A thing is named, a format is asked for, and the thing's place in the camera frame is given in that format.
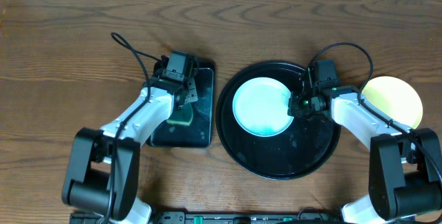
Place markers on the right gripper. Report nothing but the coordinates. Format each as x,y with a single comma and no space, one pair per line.
294,109

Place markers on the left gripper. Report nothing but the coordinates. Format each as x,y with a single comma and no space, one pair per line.
190,95

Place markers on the green yellow sponge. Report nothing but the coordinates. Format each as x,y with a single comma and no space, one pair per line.
183,116

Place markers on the white plate with M stain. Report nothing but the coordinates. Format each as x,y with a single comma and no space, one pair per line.
260,107

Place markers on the yellow plate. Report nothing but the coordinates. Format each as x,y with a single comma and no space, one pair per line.
396,98

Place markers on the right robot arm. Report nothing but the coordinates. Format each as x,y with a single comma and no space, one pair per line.
404,163

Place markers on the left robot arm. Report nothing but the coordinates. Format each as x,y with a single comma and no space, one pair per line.
103,169

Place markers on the black round tray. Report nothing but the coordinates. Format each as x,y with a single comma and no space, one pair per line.
296,152

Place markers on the black rectangular tray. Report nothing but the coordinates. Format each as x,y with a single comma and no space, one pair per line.
198,134

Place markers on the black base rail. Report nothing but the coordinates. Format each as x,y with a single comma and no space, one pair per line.
204,218

